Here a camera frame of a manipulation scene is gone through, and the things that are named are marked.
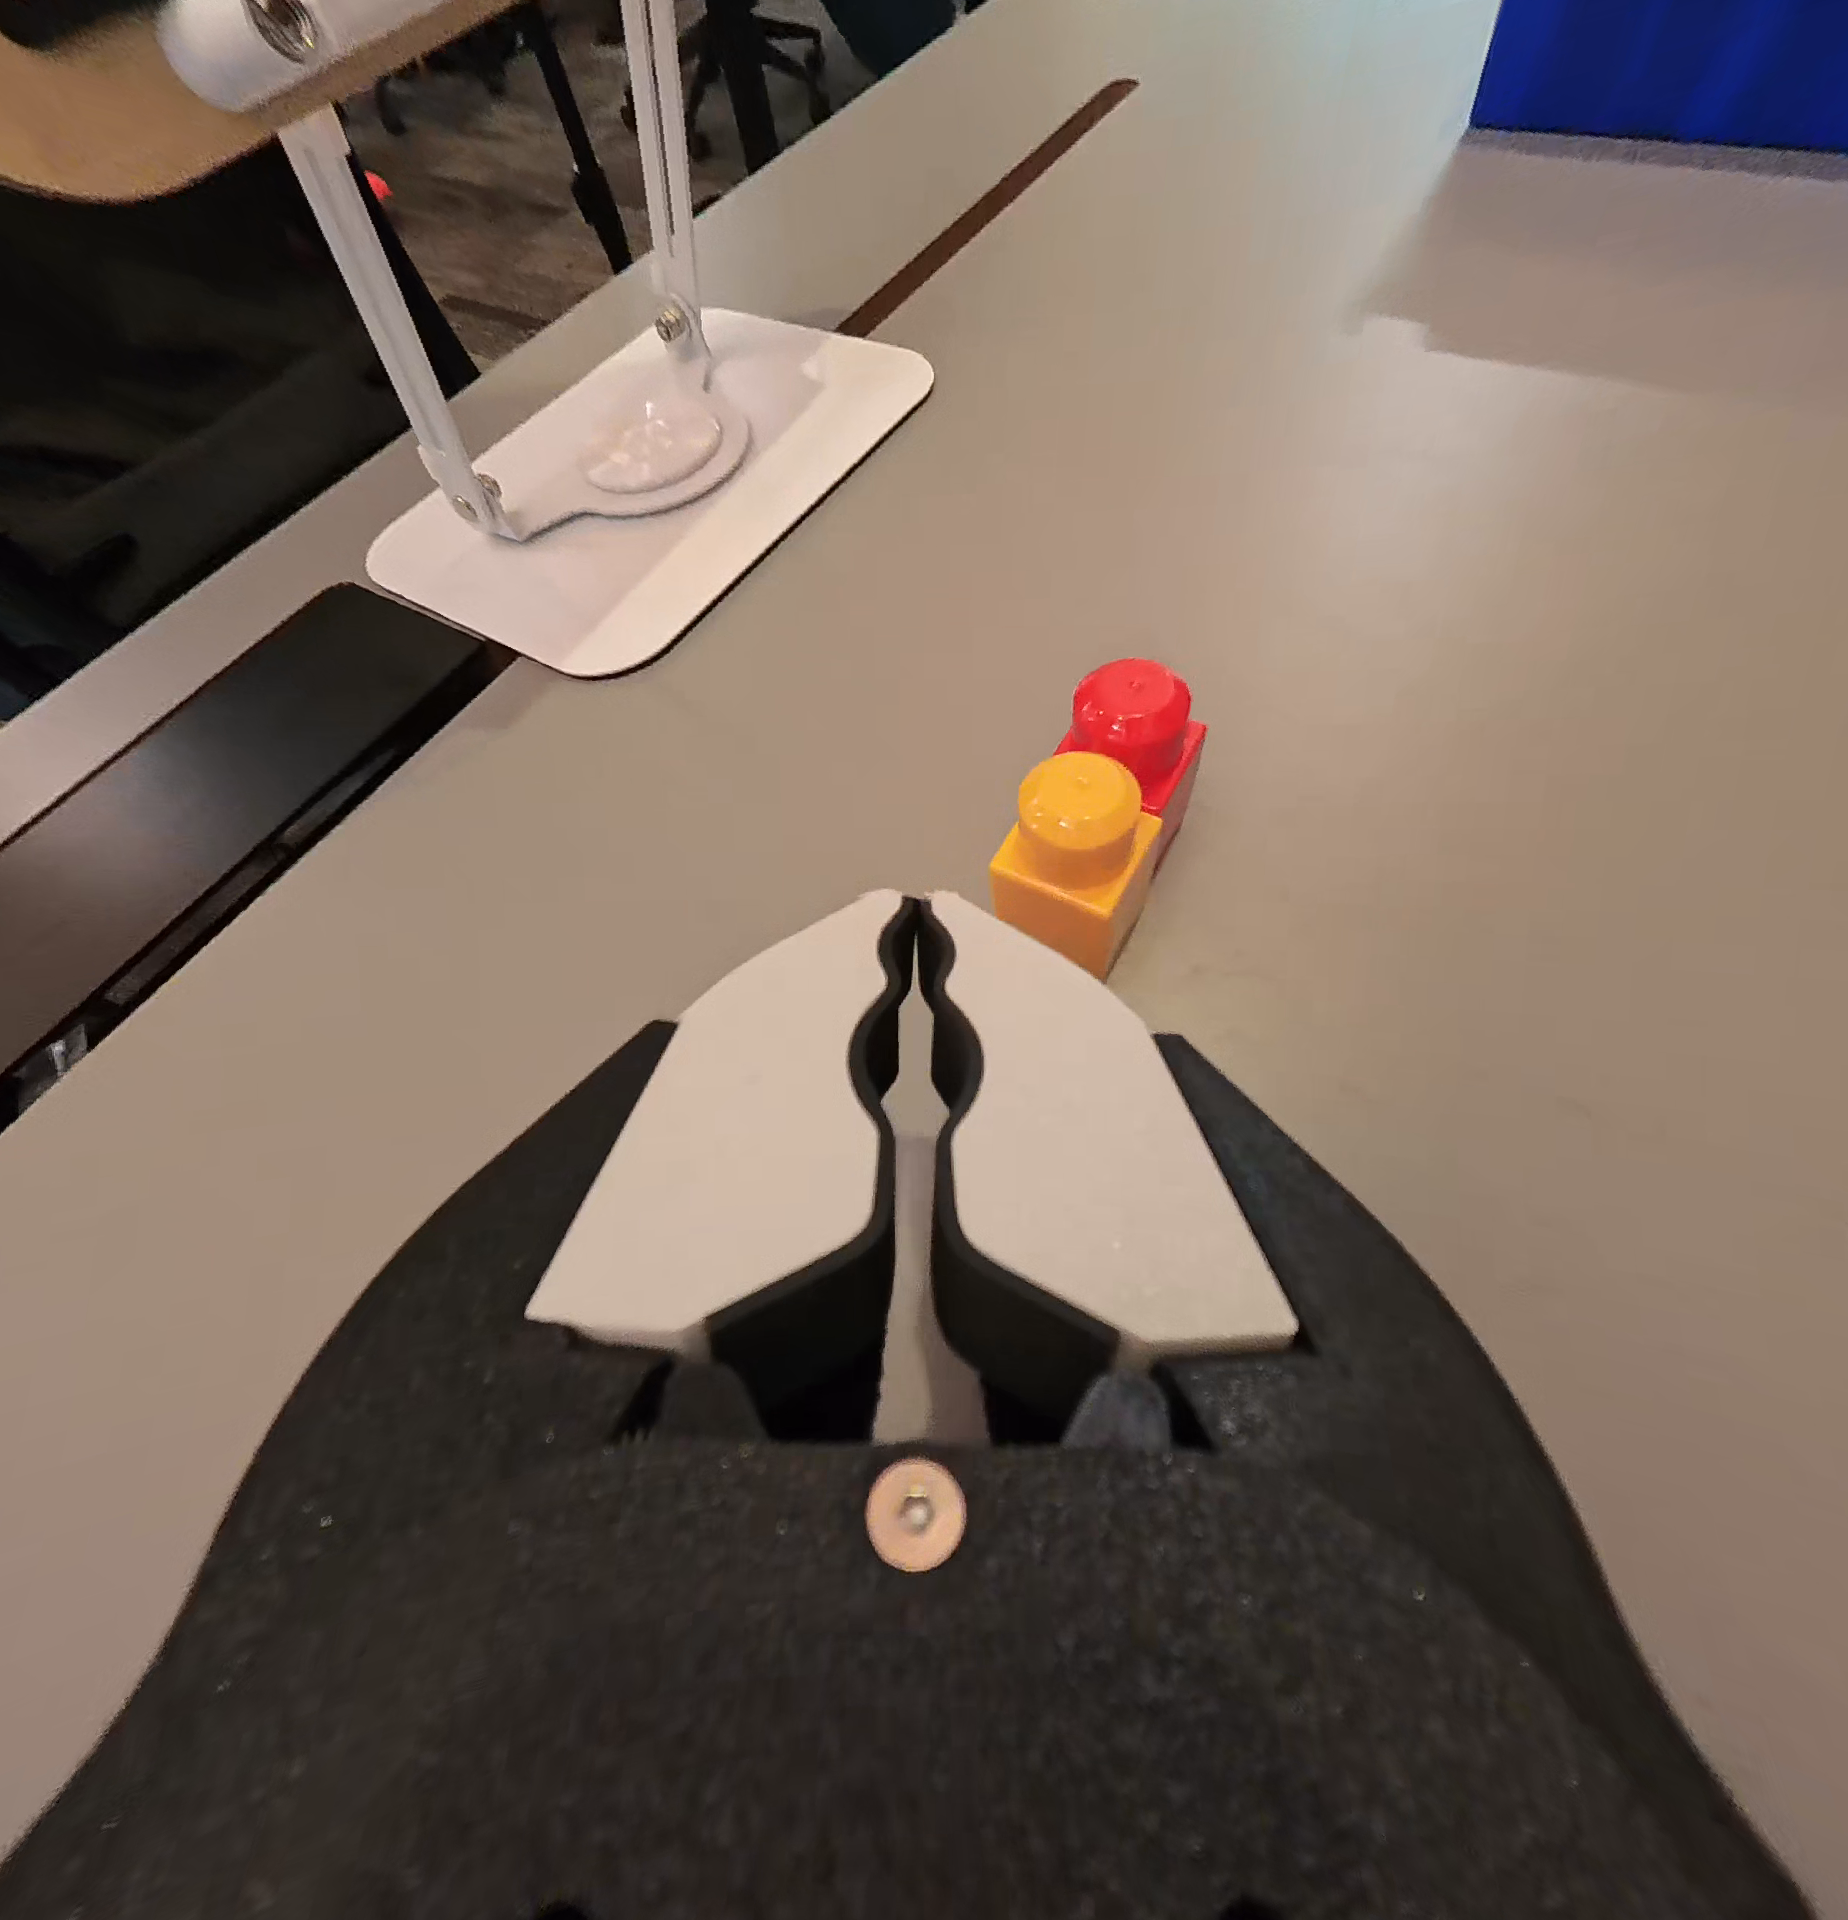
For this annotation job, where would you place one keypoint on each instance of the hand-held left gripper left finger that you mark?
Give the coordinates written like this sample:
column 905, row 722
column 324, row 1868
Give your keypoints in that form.
column 713, row 1170

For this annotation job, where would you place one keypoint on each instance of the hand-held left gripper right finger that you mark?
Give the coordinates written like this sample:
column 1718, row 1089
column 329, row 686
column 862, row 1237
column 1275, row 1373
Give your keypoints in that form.
column 1103, row 1199

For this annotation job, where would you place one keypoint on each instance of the yellow single-stud block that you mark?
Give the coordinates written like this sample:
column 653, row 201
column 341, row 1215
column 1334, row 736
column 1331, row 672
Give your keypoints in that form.
column 1067, row 899

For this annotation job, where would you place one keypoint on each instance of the red single-stud block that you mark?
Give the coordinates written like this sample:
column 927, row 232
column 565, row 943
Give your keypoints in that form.
column 1134, row 712

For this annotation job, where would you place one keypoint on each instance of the blue plastic bin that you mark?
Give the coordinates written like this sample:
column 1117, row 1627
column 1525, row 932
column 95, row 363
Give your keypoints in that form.
column 1689, row 74

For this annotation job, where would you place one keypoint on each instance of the white tablet stand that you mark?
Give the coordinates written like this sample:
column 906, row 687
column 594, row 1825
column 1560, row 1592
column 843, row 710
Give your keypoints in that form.
column 743, row 450

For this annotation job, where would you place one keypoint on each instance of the black office chair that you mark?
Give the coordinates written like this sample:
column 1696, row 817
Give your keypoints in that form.
column 743, row 60
column 143, row 420

